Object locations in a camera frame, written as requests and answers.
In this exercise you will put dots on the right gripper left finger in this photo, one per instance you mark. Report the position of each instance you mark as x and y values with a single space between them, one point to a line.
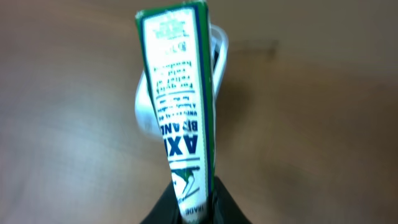
165 210

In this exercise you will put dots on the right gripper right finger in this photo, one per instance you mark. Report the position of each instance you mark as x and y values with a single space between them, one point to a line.
225 209

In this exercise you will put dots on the small green white box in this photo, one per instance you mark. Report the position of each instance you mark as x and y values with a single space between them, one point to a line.
176 43

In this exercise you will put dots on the white barcode scanner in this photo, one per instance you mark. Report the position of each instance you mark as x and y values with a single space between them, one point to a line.
144 112

